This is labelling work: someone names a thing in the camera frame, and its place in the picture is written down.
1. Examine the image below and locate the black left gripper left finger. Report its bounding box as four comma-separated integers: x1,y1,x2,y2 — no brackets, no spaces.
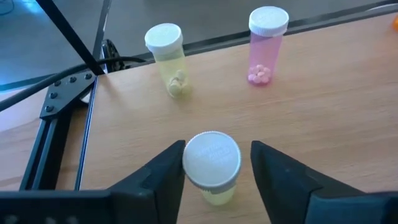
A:
0,139,187,224

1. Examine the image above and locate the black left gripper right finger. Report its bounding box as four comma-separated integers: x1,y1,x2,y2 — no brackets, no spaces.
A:
250,140,398,224

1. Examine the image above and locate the large green pill bottle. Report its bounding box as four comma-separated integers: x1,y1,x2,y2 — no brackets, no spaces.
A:
182,131,243,207

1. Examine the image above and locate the pink pill bottle white cap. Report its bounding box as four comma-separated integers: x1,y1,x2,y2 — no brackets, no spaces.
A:
247,6,290,87

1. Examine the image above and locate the yellow pill bottle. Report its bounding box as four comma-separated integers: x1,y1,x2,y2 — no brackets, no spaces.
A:
144,22,193,100

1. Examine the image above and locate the black table clamp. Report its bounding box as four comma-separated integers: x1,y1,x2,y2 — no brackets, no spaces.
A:
99,39,125,74

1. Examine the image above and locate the wooden shelf black metal frame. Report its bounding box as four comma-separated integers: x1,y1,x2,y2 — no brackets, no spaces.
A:
18,0,398,224

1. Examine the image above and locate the thick black cable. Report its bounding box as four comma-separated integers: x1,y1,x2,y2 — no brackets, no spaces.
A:
0,55,147,113

